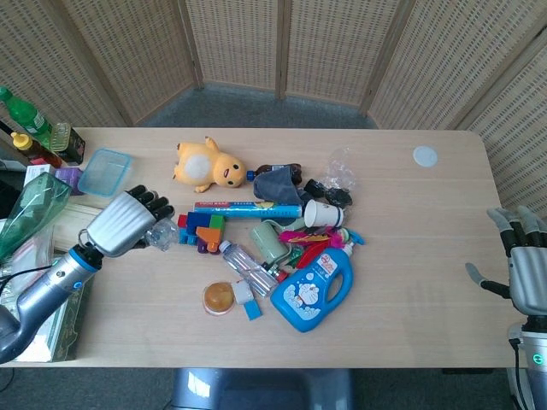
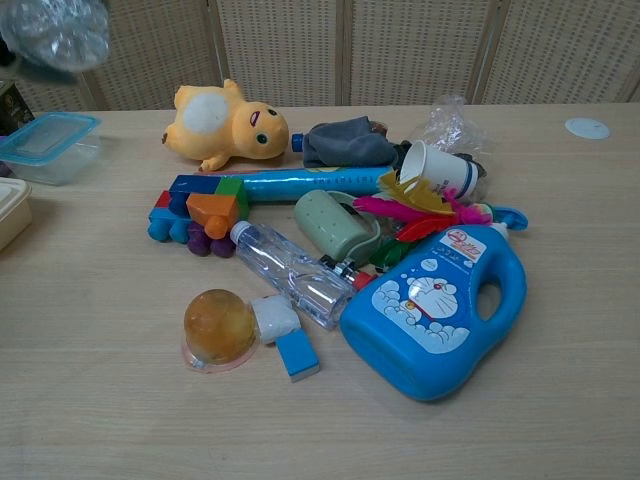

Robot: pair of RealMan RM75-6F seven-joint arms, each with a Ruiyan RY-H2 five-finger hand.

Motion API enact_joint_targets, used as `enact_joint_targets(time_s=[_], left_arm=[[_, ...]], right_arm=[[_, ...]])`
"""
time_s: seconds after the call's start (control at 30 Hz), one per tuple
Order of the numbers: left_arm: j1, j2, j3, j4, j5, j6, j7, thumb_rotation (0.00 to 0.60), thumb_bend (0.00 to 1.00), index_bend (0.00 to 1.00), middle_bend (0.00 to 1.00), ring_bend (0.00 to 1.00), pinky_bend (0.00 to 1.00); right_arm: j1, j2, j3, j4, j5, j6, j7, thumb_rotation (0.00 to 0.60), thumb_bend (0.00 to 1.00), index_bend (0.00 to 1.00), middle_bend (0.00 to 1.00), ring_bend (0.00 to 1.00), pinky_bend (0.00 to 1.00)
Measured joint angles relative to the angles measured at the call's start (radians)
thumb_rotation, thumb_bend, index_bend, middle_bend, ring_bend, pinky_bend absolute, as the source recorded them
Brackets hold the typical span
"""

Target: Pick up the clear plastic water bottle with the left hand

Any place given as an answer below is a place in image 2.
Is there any unlabelled clear plastic bottle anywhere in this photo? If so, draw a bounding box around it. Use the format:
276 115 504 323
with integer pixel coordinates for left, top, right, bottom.
229 219 359 332

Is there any purple building block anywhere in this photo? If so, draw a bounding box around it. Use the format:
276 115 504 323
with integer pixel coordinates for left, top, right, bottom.
186 221 236 260

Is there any dark blue building block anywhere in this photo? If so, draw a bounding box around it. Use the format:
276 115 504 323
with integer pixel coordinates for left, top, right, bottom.
168 173 225 217

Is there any dark green tin box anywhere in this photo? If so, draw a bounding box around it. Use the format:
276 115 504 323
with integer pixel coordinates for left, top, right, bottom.
0 79 37 134

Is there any green building block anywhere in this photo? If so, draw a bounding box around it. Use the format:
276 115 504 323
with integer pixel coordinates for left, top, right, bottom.
214 176 250 217

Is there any red and black lighter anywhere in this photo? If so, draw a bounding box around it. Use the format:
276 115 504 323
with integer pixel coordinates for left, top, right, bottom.
319 254 380 292

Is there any blue cylindrical tube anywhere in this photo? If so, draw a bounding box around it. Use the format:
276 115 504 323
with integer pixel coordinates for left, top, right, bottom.
171 165 397 203

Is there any light blue building block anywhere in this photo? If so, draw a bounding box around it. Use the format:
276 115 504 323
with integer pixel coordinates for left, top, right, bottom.
147 206 195 245

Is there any woven bamboo folding screen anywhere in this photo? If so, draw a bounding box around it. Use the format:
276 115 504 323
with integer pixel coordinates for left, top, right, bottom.
0 0 640 112

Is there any yellow plush toy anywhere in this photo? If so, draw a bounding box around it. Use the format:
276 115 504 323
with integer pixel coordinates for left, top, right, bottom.
160 78 292 173

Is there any orange building block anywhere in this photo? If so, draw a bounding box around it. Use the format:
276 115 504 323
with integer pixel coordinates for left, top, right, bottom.
185 191 241 237

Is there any green mug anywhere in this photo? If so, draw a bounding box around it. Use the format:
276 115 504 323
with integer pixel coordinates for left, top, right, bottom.
292 189 382 270

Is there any blue detergent jug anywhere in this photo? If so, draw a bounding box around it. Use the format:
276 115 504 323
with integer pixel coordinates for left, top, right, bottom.
339 204 530 403

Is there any colourful feather shuttlecock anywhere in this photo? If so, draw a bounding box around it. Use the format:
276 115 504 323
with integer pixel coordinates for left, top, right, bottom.
351 169 497 275

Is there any clear plastic bag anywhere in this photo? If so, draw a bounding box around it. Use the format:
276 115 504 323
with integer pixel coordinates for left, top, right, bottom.
411 94 489 157

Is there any blue and white eraser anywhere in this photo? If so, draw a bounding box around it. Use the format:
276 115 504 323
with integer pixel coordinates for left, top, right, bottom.
275 329 322 384

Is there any clear blue-rimmed food container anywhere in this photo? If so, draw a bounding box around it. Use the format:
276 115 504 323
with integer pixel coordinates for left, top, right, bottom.
0 111 103 187

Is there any grey cloth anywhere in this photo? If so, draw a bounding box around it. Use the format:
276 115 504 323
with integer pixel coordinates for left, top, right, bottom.
301 115 400 170

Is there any white paper cup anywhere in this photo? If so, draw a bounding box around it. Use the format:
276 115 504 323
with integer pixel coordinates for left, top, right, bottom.
397 139 481 202

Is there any beige lidded lunch box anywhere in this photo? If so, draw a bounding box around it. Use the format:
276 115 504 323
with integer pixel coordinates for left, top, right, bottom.
0 176 34 252

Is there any orange jelly cup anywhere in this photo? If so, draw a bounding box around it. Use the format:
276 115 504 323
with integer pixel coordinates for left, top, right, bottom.
180 287 261 374

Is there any small clear water bottle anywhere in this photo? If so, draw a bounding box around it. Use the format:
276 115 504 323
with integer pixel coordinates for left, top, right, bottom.
0 0 112 75

